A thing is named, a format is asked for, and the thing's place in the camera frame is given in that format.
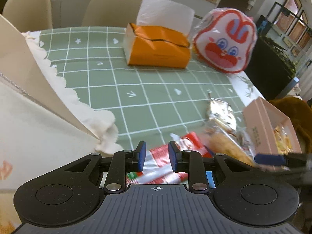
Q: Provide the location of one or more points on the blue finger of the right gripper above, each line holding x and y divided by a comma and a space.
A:
272, 160

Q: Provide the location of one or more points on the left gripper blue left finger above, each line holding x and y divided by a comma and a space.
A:
120, 164

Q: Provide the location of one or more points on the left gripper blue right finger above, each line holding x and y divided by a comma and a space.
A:
192, 163

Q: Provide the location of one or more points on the yellow panda snack packet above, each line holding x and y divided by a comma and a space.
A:
282, 140

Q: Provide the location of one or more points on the red spicy strip packet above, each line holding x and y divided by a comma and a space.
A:
157, 169

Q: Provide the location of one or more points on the long cracker stick packet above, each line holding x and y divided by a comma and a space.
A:
218, 141

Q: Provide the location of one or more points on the round rice cracker packet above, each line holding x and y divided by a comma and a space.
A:
221, 114

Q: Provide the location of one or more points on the blue seaweed snack packet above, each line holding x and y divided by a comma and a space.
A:
192, 142

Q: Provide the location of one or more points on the pink cardboard box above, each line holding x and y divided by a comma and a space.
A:
261, 118

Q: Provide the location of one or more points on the green grid tablecloth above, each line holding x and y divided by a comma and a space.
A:
149, 103

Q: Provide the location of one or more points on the cream illustrated tote bag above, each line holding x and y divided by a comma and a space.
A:
44, 125

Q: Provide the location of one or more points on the fish tank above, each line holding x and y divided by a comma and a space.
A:
280, 56

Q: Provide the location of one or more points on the orange tissue box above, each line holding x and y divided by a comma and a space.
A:
155, 46

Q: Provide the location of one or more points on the red white bunny bag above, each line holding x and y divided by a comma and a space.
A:
225, 39

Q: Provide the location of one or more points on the white tissue paper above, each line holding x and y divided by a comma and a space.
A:
166, 13

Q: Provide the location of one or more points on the beige chair middle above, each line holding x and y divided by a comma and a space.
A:
111, 13

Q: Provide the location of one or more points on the beige chair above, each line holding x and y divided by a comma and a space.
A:
29, 15
111, 13

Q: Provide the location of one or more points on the beige chair left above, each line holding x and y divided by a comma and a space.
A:
29, 15

